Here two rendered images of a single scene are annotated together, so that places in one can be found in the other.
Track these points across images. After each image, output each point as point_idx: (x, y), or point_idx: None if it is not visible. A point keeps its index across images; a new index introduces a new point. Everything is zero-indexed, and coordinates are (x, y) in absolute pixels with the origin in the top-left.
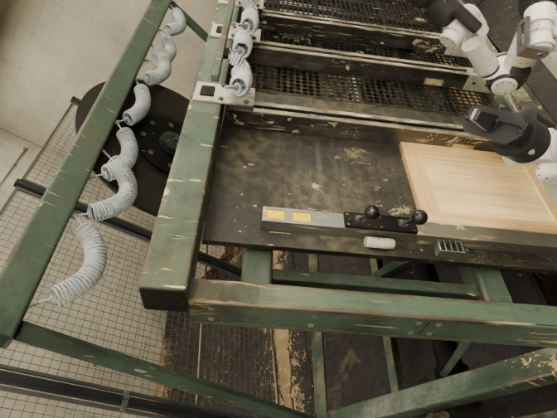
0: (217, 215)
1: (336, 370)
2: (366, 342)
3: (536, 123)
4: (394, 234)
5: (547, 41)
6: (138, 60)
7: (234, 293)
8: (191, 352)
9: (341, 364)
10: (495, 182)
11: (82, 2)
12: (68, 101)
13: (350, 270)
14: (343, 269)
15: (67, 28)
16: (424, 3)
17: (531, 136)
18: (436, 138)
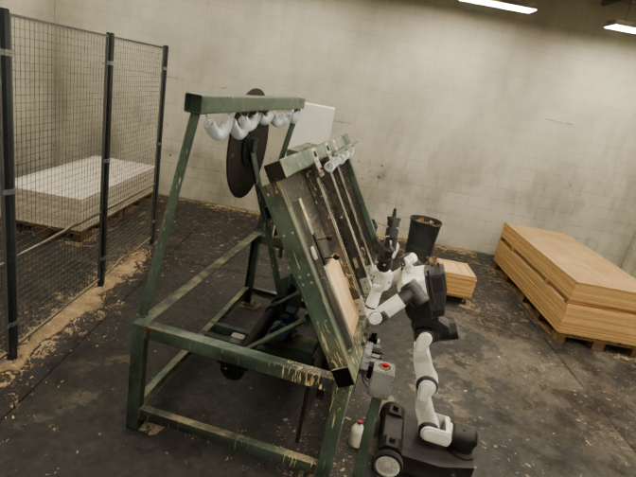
0: (287, 181)
1: (103, 356)
2: (148, 360)
3: (392, 259)
4: (319, 256)
5: (407, 262)
6: (278, 108)
7: (286, 197)
8: None
9: (112, 356)
10: (345, 300)
11: (220, 21)
12: (121, 26)
13: (177, 324)
14: (173, 320)
15: (192, 12)
16: (390, 225)
17: (388, 260)
18: (344, 267)
